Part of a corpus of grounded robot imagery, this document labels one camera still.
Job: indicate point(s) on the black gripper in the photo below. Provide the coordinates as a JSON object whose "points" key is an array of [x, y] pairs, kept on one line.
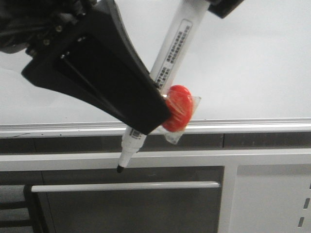
{"points": [[36, 25]]}

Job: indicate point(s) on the dark chair back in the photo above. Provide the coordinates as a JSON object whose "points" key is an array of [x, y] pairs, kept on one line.
{"points": [[15, 214]]}

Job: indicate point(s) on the white whiteboard marker black tip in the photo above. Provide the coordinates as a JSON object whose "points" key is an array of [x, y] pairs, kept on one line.
{"points": [[186, 20]]}

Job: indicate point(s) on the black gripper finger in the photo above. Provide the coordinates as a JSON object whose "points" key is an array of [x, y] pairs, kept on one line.
{"points": [[222, 8], [94, 61]]}

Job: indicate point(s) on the white rounded rail bar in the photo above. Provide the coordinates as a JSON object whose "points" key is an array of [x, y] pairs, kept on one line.
{"points": [[123, 186]]}

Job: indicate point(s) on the white whiteboard with aluminium frame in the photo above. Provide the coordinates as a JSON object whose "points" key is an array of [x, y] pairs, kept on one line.
{"points": [[251, 70]]}

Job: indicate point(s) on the white metal frame rack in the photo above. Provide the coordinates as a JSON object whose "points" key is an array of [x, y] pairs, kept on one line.
{"points": [[230, 159]]}

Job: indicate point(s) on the red round magnet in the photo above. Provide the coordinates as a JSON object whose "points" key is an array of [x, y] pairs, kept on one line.
{"points": [[182, 105]]}

